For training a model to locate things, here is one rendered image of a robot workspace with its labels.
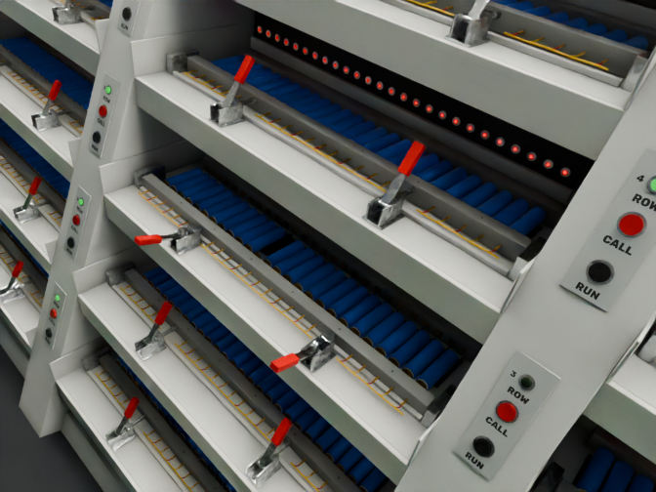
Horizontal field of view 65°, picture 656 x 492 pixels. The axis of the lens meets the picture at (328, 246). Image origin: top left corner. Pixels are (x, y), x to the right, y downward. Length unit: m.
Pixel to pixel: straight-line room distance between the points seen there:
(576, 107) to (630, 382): 0.23
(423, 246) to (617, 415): 0.22
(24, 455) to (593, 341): 0.98
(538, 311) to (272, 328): 0.32
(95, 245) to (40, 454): 0.43
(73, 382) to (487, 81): 0.87
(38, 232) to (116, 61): 0.41
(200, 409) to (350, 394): 0.27
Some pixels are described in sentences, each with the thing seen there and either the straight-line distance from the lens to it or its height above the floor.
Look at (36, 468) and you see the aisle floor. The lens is 1.14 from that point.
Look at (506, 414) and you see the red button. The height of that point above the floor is 0.64.
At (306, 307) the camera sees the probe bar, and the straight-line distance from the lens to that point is 0.65.
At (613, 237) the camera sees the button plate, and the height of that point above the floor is 0.82.
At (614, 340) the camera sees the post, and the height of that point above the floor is 0.75.
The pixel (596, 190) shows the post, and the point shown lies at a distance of 0.46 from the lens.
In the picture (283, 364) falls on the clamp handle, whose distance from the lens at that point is 0.56.
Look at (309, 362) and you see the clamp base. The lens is 0.62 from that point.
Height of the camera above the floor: 0.86
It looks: 20 degrees down
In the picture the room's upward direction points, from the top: 24 degrees clockwise
